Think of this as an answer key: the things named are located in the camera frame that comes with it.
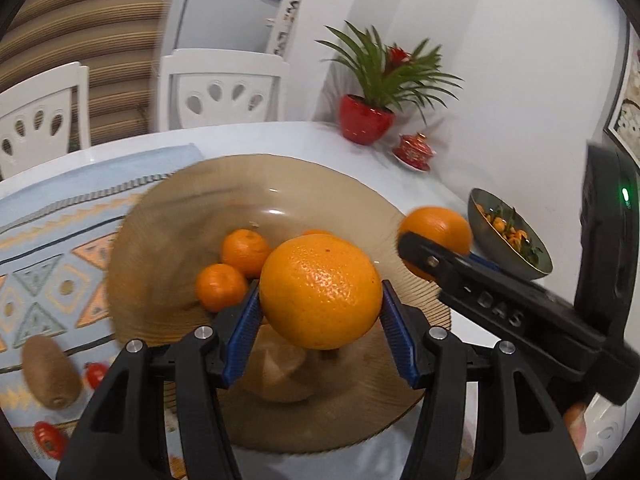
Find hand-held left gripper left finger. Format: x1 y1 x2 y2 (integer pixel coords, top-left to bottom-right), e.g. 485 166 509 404
55 280 262 480

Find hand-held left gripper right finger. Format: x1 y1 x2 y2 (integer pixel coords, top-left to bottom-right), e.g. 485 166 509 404
382 280 586 480

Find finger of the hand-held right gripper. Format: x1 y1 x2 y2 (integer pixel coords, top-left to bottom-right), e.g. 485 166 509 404
470 254 516 274
397 232 481 302

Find orange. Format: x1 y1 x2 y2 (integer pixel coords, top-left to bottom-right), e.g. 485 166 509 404
398 206 473 281
259 235 385 351

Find amber ribbed glass bowl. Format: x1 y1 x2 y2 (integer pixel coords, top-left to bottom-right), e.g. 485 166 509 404
107 154 453 453

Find person's right hand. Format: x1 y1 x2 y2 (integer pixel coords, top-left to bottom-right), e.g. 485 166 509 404
562 402 588 456

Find kumquats with leaves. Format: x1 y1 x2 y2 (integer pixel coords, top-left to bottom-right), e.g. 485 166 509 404
475 202 546 266

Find small green bowl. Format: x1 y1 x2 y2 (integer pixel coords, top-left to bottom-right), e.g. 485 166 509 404
467 188 553 281

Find red lidded teacup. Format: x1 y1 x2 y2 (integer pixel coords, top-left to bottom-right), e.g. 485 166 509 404
392 131 437 172

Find red cherry tomato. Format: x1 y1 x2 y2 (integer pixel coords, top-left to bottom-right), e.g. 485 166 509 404
32 421 68 461
86 362 110 390

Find green plant in red pot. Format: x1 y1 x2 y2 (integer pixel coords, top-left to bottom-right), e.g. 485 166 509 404
315 21 463 146

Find white chair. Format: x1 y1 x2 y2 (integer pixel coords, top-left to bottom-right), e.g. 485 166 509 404
157 48 291 133
0 61 92 181
580 390 640 476

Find small brown kiwi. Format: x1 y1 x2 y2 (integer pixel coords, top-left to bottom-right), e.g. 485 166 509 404
21 335 83 409

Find patterned blue tablecloth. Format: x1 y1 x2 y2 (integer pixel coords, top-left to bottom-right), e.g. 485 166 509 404
0 144 206 480

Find white hanging organizer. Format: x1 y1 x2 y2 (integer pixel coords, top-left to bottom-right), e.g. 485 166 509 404
265 0 306 58

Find white refrigerator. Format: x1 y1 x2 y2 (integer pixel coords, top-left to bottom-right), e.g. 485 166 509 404
162 0 313 61

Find brown striped curtain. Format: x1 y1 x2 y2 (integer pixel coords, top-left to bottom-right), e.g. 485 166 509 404
0 0 173 146

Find framed wall picture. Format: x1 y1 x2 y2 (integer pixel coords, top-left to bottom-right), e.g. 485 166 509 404
602 35 640 171

